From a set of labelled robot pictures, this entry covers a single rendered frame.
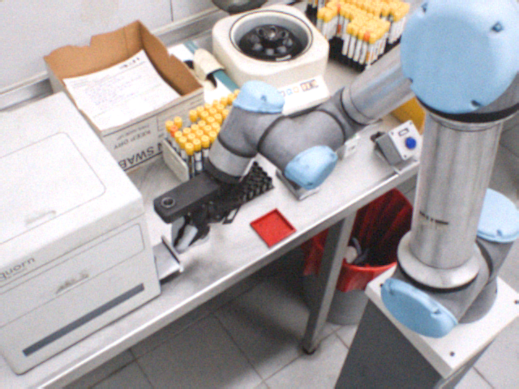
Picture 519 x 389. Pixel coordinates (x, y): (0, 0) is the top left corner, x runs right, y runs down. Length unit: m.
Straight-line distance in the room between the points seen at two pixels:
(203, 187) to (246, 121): 0.14
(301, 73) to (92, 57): 0.48
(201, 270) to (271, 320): 0.95
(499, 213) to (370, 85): 0.28
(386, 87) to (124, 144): 0.58
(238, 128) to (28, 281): 0.39
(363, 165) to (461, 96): 0.74
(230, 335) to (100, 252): 1.17
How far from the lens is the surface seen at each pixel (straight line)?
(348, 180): 1.29
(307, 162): 0.90
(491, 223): 0.95
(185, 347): 2.03
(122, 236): 0.92
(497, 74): 0.59
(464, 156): 0.70
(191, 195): 0.99
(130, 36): 1.46
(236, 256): 1.15
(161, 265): 1.10
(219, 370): 1.99
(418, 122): 1.40
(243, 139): 0.95
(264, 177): 1.24
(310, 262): 1.77
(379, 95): 0.90
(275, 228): 1.19
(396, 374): 1.29
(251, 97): 0.93
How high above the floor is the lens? 1.85
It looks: 52 degrees down
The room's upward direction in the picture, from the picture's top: 4 degrees clockwise
